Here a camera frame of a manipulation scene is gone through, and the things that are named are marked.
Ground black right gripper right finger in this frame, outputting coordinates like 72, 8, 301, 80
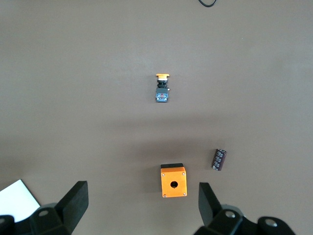
194, 182, 297, 235

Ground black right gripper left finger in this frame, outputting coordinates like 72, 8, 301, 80
0, 180, 89, 235

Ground white drawer cabinet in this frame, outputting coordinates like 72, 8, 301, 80
0, 179, 41, 222

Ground yellow mushroom push button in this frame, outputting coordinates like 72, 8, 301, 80
155, 73, 172, 103

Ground small black circuit module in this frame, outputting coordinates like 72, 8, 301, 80
211, 148, 228, 171

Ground orange button enclosure box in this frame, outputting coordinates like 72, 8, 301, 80
160, 163, 188, 198

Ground thin black looped cable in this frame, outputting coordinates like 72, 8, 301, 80
197, 0, 218, 8

